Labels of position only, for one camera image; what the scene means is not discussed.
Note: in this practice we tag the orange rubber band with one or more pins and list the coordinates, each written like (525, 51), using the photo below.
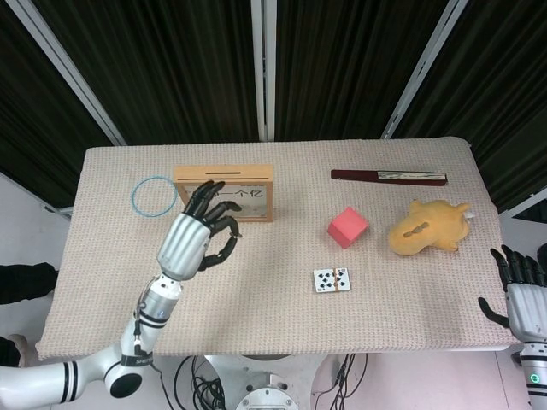
(337, 279)

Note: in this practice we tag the black pleated curtain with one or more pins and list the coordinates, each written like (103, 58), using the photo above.
(342, 64)
(171, 64)
(25, 107)
(504, 85)

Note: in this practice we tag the grey robot base column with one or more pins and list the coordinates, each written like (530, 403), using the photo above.
(267, 384)

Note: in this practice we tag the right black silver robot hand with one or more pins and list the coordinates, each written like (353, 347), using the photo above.
(527, 312)

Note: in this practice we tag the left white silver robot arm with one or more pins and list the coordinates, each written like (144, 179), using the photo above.
(158, 307)

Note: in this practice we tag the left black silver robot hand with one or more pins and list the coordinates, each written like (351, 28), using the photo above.
(184, 243)

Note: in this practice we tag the wooden coin bank frame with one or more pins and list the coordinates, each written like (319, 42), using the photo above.
(256, 172)

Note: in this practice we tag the playing card deck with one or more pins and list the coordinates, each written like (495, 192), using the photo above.
(325, 279)

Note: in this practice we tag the white frame post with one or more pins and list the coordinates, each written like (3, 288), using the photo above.
(260, 64)
(69, 70)
(423, 68)

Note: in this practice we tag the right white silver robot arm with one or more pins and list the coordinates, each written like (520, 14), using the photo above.
(534, 376)

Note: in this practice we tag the yellow plush toy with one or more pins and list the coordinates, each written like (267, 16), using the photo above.
(427, 226)

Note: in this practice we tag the red foam cube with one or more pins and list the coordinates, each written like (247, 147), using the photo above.
(347, 226)

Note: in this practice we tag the dark red folded fan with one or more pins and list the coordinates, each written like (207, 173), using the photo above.
(354, 175)

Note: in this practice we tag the black trouser leg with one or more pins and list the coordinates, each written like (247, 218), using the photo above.
(8, 354)
(21, 284)

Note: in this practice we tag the beige woven tablecloth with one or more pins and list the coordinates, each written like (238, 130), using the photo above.
(278, 320)

